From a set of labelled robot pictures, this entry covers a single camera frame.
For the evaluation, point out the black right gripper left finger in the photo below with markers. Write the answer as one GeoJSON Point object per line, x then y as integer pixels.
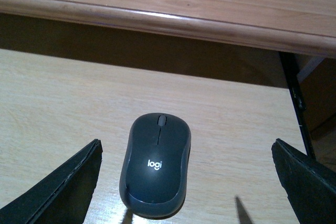
{"type": "Point", "coordinates": [63, 196]}

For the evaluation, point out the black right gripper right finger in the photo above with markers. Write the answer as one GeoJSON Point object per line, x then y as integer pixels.
{"type": "Point", "coordinates": [310, 186]}

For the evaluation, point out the wooden keyboard tray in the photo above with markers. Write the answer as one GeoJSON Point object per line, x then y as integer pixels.
{"type": "Point", "coordinates": [51, 108]}

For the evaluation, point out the dark grey logi mouse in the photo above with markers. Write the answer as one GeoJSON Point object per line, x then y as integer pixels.
{"type": "Point", "coordinates": [153, 179]}

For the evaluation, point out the wooden desk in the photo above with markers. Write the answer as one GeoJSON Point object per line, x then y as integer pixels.
{"type": "Point", "coordinates": [300, 26]}

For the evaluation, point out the black drawer slide rail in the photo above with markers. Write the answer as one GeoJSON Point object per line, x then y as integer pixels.
{"type": "Point", "coordinates": [290, 69]}

